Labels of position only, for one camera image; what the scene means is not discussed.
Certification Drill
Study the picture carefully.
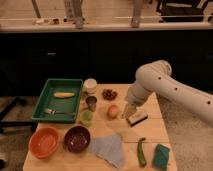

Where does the grey blue cloth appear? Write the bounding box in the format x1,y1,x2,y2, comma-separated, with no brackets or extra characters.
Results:
88,134,125,169

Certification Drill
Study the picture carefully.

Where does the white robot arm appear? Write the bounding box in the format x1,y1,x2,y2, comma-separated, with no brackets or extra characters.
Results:
125,60,213,127

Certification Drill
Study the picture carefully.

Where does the orange bowl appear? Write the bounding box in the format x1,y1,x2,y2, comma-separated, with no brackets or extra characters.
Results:
28,127,60,159

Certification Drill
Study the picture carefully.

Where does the green plastic tray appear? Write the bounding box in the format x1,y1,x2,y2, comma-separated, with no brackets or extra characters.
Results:
32,78,83,123

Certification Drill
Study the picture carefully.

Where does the green cucumber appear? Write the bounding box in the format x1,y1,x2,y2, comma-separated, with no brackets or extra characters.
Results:
137,138,147,167

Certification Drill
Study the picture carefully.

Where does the dark red bowl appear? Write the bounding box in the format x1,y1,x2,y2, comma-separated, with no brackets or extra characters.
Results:
64,126,91,153

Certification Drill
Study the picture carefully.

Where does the wooden block brush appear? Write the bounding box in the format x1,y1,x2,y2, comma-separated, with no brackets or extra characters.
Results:
127,112,148,127

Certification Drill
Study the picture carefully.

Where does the yellow banana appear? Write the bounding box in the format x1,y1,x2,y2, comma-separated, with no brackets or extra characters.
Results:
54,92,75,98

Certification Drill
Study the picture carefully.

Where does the green sponge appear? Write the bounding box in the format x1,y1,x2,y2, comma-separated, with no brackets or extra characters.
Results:
152,144,170,171

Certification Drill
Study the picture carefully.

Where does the grey metal cup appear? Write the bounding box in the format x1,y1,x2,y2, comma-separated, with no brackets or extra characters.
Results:
86,96,97,112

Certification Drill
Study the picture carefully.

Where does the dark grape bunch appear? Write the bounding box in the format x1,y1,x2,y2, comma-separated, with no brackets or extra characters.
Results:
102,89,118,101

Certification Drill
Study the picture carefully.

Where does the light green cup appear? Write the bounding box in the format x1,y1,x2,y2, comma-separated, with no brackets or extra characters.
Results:
80,110,93,127

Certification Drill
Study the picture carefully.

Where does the orange peach fruit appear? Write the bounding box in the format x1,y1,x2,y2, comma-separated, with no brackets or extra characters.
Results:
107,105,120,119

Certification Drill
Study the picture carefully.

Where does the white lidded cup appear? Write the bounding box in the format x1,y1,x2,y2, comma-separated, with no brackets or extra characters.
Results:
83,78,97,94

